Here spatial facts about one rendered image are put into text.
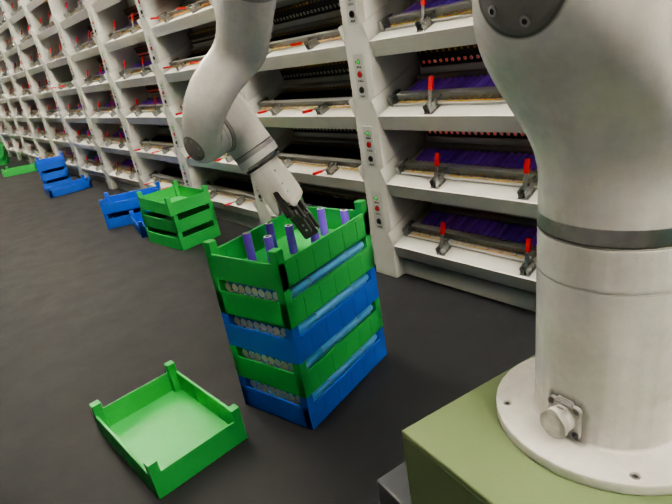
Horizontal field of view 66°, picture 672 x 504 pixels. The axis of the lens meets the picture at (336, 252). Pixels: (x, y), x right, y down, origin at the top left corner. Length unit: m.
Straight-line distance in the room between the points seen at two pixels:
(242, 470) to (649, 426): 0.78
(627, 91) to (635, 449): 0.29
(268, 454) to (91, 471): 0.37
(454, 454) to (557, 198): 0.23
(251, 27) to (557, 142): 0.59
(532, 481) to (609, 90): 0.30
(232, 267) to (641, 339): 0.76
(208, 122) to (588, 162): 0.66
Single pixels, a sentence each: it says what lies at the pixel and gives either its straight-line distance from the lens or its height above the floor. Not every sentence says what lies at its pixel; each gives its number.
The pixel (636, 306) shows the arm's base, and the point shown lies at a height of 0.52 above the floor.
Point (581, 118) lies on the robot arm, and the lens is 0.38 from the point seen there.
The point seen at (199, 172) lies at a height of 0.22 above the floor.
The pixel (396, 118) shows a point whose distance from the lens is 1.49.
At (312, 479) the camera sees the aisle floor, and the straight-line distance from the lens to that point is 1.04.
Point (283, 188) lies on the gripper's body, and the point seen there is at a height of 0.49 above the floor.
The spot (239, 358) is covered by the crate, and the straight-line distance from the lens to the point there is 1.17.
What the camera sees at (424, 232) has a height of 0.15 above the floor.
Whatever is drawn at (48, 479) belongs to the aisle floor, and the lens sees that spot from 1.29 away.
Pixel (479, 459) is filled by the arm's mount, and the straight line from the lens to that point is 0.49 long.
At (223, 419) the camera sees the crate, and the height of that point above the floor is 0.01.
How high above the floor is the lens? 0.72
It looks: 22 degrees down
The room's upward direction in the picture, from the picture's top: 9 degrees counter-clockwise
